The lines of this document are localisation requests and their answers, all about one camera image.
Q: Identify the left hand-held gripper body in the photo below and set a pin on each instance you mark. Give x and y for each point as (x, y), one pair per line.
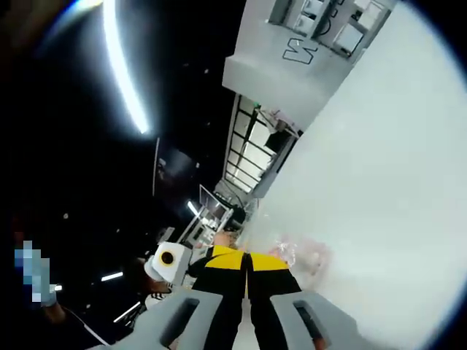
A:
(175, 268)

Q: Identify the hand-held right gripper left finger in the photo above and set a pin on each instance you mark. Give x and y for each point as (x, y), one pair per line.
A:
(204, 313)

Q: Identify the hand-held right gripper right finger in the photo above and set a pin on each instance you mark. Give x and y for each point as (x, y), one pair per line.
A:
(277, 313)

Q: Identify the clear resealable bag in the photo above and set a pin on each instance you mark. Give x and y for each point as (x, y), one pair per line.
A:
(292, 251)

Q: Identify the white background desk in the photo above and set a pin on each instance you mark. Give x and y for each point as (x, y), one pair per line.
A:
(213, 204)

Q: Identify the thin ceiling light strip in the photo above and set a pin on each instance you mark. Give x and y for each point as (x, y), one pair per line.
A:
(156, 164)

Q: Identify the glass partition windows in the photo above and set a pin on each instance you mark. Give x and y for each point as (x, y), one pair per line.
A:
(248, 146)

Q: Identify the black monitor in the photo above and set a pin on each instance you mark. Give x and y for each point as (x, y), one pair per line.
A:
(276, 140)

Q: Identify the grey wall shelving unit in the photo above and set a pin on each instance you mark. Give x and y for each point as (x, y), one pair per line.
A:
(339, 22)

